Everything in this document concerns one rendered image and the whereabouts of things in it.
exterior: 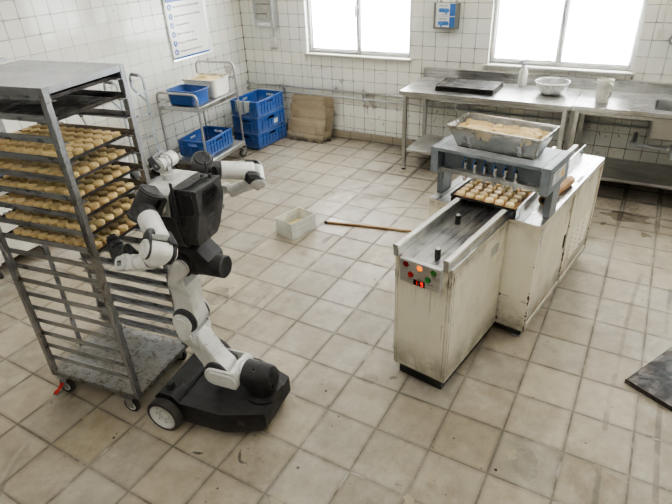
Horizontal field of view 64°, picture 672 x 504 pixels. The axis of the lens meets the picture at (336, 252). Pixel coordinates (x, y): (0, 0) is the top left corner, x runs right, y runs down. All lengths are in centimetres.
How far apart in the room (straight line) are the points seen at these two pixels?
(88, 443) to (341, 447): 136
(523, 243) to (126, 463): 247
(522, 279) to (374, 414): 120
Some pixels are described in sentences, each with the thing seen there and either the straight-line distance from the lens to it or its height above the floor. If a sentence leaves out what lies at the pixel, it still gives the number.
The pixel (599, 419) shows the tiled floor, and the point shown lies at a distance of 331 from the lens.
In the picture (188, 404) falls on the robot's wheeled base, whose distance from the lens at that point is 306.
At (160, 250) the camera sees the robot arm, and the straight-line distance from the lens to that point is 215.
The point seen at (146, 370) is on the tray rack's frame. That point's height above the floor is 15.
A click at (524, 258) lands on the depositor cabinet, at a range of 333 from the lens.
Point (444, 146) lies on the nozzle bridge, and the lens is 332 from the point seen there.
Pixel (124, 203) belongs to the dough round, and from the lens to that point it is 296.
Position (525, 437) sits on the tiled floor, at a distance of 310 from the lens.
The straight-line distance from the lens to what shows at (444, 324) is 290.
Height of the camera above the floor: 228
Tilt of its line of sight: 30 degrees down
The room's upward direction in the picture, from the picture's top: 3 degrees counter-clockwise
